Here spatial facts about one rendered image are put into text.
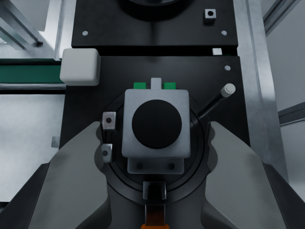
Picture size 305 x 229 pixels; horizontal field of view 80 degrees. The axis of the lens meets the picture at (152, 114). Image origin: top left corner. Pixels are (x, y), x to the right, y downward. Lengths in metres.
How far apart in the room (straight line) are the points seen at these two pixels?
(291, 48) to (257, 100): 0.22
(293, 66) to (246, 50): 0.18
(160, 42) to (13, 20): 0.19
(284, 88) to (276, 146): 0.18
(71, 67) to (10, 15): 0.10
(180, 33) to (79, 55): 0.14
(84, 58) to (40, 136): 0.15
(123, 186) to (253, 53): 0.26
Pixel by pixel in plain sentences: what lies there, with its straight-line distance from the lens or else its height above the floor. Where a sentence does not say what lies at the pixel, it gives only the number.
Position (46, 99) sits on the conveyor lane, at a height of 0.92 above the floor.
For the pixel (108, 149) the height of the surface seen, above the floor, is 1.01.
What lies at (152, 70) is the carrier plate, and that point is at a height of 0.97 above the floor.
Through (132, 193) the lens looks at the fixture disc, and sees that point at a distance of 0.22.
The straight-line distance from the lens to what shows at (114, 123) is 0.20.
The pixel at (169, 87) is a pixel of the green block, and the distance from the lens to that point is 0.17.
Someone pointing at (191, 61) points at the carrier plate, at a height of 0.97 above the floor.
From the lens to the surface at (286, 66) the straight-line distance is 0.47.
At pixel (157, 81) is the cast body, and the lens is 0.17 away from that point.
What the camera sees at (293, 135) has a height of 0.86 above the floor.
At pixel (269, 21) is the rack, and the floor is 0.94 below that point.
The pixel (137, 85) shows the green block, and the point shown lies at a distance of 0.18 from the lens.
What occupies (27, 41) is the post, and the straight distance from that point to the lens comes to 0.32.
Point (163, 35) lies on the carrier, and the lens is 0.29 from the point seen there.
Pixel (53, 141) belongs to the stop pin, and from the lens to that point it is 0.27.
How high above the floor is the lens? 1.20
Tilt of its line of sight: 77 degrees down
